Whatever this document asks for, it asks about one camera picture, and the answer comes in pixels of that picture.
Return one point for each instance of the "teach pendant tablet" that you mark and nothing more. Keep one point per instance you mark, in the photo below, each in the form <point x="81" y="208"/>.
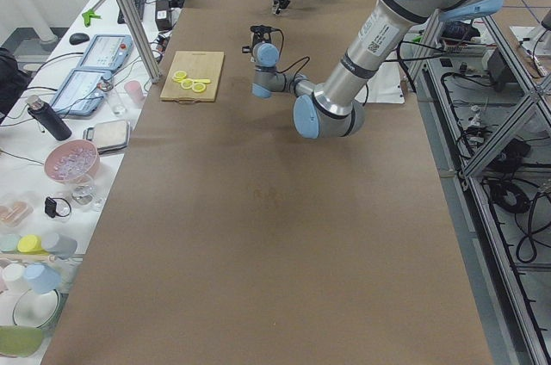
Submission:
<point x="80" y="94"/>
<point x="106" y="52"/>

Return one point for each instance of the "aluminium frame post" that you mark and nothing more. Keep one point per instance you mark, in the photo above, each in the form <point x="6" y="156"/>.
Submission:
<point x="140" y="39"/>

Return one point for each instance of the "lemon slice middle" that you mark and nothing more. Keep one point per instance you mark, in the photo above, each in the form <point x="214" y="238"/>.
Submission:
<point x="187" y="84"/>

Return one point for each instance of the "lemon slice lower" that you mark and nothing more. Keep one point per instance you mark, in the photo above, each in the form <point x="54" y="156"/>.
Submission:
<point x="199" y="87"/>

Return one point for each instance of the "blue plastic cup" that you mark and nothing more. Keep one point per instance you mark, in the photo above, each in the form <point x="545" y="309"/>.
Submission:
<point x="42" y="278"/>

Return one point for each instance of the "grey plastic cup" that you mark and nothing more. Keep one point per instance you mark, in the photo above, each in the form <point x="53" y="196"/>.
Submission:
<point x="59" y="245"/>

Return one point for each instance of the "metal tray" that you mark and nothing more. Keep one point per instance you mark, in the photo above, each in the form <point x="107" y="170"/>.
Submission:
<point x="109" y="136"/>

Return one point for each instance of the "lemon slice upper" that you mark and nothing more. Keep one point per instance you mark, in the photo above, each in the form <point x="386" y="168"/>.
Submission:
<point x="179" y="76"/>

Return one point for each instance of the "yellow plastic cup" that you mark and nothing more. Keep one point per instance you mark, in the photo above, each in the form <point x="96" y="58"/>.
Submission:
<point x="30" y="244"/>

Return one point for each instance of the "black water bottle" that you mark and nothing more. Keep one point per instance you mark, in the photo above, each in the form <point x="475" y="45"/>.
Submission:
<point x="48" y="118"/>

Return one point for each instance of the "lemon slice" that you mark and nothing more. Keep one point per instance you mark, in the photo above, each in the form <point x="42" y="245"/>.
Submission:
<point x="199" y="87"/>
<point x="179" y="76"/>
<point x="187" y="84"/>

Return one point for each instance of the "mint green plastic cup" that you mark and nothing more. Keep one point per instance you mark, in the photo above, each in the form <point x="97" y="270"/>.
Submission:
<point x="9" y="243"/>

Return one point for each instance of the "wooden cutting board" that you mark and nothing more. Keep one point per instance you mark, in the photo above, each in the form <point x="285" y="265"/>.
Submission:
<point x="197" y="64"/>

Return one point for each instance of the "black computer mouse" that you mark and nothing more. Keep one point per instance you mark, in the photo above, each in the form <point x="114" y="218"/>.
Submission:
<point x="78" y="38"/>

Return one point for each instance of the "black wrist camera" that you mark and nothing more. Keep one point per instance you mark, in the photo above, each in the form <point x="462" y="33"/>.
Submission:
<point x="261" y="30"/>

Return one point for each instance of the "pink plastic cup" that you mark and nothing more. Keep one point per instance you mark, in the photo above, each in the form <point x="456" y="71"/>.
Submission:
<point x="134" y="90"/>

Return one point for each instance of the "pink bowl with ice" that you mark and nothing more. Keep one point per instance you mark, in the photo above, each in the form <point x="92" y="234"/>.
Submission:
<point x="72" y="160"/>

